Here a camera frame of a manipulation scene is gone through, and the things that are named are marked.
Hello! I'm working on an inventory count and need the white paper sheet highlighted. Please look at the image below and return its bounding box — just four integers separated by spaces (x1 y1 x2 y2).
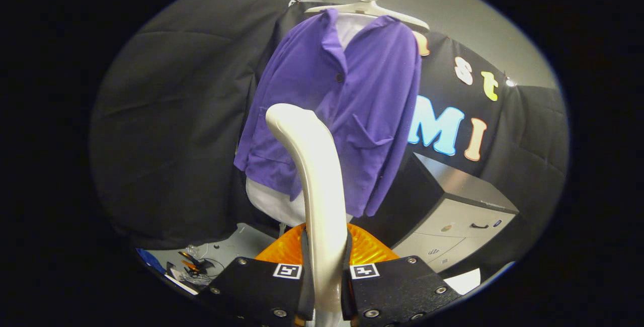
443 268 481 295

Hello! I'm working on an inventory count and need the grey drawer cabinet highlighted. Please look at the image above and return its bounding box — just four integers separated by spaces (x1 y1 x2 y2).
390 152 519 273

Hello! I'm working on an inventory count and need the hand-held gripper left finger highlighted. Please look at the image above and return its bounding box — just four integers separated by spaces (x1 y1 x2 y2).
197 223 316 327

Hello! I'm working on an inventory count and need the purple jacket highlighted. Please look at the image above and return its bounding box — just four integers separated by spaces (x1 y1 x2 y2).
234 8 422 218

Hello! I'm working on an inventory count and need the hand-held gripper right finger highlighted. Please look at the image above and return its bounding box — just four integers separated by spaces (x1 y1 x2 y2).
341 222 463 327

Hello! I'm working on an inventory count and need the white clothes hanger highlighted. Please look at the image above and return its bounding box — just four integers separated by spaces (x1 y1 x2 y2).
304 0 431 31

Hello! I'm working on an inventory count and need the blue cloth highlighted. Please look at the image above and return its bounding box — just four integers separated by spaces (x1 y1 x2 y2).
136 248 167 275

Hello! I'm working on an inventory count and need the tangle of cables and tools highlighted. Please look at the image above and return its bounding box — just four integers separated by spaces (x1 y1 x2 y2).
166 247 225 287

